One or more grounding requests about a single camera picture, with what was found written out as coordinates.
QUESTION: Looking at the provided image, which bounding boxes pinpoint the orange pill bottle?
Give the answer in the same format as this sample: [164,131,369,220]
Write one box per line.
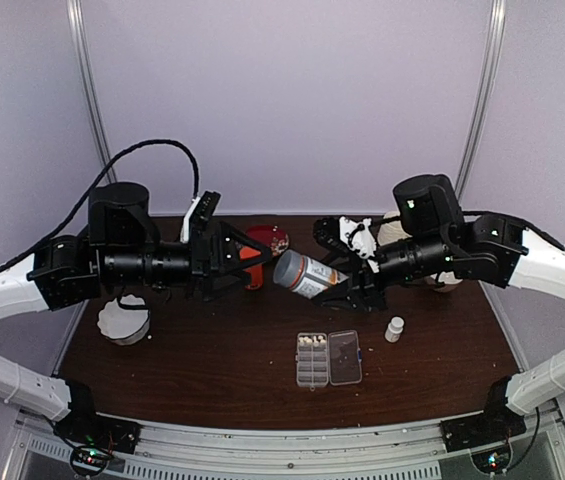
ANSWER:
[240,246,263,291]

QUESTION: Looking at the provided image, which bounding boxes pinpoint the white pill bottle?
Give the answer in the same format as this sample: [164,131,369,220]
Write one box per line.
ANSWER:
[384,316,405,343]

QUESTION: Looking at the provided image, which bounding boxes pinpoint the grey lid pill bottle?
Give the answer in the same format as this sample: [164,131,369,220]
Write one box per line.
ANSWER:
[288,254,348,299]

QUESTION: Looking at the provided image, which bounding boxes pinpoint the grey bottle lid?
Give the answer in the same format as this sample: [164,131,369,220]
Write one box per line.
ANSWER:
[273,250,304,289]

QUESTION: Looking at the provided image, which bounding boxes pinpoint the clear plastic pill organizer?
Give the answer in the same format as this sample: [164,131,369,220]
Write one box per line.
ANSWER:
[295,330,363,391]

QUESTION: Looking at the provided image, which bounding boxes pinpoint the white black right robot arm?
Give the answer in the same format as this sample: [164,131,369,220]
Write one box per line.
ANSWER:
[313,174,565,442]

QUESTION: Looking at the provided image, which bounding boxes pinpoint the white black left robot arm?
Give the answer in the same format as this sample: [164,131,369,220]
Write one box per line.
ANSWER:
[0,182,272,444]

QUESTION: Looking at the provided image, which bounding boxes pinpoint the white pills in organizer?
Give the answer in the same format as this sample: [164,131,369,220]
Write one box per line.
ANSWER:
[299,336,326,347]

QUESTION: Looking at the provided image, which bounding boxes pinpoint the red floral plate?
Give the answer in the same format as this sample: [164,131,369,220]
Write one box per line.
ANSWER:
[246,225,290,258]

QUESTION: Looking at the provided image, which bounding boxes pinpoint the cream ribbed mug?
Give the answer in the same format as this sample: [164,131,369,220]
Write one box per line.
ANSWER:
[377,219,409,245]

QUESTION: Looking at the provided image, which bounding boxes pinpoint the small white bowl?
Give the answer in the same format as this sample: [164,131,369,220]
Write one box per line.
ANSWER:
[432,272,462,293]

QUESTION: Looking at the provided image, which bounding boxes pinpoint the white scalloped bowl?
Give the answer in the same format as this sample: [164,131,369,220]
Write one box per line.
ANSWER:
[97,294,151,346]

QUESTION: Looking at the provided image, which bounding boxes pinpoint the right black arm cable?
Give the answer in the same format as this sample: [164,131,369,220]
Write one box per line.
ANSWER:
[461,209,565,264]

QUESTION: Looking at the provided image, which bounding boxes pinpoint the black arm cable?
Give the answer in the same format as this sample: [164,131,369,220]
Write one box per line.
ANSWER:
[461,209,565,264]
[0,139,201,286]

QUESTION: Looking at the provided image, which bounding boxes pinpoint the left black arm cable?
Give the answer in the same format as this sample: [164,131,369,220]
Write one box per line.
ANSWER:
[0,139,201,286]

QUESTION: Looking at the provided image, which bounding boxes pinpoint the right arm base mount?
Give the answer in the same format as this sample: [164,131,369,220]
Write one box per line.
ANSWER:
[440,407,527,477]

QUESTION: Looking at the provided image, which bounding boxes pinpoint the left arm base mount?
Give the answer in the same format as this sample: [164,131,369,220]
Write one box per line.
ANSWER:
[47,404,141,479]

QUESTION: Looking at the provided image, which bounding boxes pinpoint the left aluminium frame post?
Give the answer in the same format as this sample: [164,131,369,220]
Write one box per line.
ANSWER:
[66,0,112,168]

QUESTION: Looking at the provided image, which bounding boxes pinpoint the aluminium frame post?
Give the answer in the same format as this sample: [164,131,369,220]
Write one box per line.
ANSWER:
[66,0,112,168]
[455,0,507,202]

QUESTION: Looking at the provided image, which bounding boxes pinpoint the right aluminium frame post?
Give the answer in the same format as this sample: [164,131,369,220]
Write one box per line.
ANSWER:
[455,0,507,202]

